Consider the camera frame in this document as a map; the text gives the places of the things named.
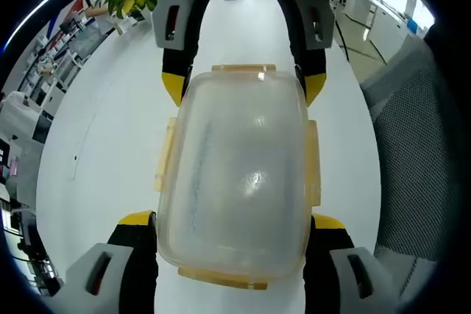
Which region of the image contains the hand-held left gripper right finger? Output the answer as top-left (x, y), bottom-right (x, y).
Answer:
top-left (304, 213), bottom-right (403, 314)

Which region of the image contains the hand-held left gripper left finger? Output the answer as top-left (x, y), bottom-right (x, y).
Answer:
top-left (51, 210), bottom-right (160, 314)

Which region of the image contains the clear lid with yellow clips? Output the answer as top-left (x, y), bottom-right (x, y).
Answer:
top-left (152, 63), bottom-right (325, 292)

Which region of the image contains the white plant pot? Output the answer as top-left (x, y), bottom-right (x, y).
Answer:
top-left (112, 15), bottom-right (134, 36)

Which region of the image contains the white cabinet row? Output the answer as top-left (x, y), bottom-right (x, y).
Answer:
top-left (336, 0), bottom-right (419, 65)

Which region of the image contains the person's dark clothing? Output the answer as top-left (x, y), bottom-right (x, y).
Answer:
top-left (422, 15), bottom-right (457, 116)

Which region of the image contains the long ceiling light strip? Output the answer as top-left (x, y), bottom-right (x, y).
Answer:
top-left (0, 0), bottom-right (108, 52)

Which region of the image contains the white office shelving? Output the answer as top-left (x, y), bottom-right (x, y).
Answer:
top-left (0, 15), bottom-right (101, 140)

